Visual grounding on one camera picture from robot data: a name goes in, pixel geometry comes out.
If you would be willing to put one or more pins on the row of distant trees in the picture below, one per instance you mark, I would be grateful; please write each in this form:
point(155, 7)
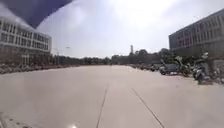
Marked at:
point(100, 60)

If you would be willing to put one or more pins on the distant slim tower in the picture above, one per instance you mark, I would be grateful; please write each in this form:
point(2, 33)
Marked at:
point(131, 49)

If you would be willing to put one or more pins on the pale concrete paved plaza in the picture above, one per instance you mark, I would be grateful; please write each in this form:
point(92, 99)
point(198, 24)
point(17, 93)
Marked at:
point(100, 96)

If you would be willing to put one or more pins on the dark parked car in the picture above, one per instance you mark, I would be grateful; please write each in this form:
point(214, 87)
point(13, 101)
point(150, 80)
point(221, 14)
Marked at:
point(168, 69)

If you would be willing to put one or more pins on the low hedge row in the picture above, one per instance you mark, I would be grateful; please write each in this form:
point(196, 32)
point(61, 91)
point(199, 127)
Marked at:
point(30, 68)

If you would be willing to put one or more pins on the row of parked bicycles and scooters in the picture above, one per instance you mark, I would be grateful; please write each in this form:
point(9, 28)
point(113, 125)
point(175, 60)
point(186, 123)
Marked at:
point(200, 71)

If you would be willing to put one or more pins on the white multi-storey building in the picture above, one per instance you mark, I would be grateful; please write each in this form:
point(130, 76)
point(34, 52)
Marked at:
point(23, 41)

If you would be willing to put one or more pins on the grey multi-storey building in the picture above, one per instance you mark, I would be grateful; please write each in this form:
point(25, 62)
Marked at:
point(200, 36)

